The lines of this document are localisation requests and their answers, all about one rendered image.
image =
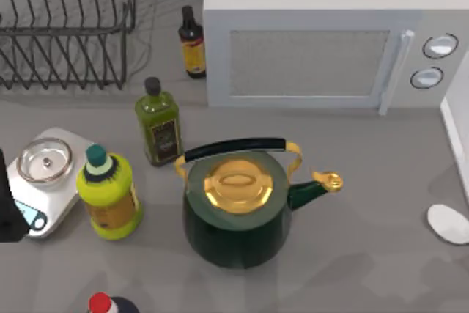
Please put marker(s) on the yellow-green bottle teal cap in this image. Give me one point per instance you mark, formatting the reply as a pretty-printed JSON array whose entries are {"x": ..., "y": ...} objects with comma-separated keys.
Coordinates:
[{"x": 110, "y": 199}]

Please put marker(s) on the green and gold kettle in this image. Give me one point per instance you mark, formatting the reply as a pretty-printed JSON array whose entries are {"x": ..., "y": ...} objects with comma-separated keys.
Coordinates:
[{"x": 234, "y": 210}]

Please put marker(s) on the green oil bottle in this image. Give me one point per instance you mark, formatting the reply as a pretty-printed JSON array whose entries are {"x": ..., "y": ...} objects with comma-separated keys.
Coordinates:
[{"x": 159, "y": 122}]

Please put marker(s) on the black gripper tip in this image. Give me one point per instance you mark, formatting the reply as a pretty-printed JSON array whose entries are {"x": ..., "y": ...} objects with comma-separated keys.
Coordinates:
[{"x": 9, "y": 203}]

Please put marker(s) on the white kitchen scale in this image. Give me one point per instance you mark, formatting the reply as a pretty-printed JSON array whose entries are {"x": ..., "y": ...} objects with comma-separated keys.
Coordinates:
[{"x": 55, "y": 188}]

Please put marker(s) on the microwave knob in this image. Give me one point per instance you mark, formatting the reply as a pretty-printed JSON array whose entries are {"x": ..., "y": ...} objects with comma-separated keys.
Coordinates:
[
  {"x": 427, "y": 77},
  {"x": 440, "y": 45}
]

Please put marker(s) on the dark brown sauce bottle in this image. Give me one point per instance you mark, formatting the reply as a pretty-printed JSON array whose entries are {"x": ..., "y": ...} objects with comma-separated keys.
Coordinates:
[{"x": 192, "y": 45}]

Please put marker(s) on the microwave door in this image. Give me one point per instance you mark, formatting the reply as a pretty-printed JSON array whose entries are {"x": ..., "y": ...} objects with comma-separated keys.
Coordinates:
[{"x": 220, "y": 63}]

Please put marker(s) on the white rounded object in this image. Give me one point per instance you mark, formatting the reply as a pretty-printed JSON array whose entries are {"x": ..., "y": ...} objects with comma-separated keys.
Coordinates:
[{"x": 448, "y": 223}]

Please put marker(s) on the dark bottle red cap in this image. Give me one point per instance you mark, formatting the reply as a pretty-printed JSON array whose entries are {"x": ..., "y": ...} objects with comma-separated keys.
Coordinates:
[{"x": 111, "y": 305}]

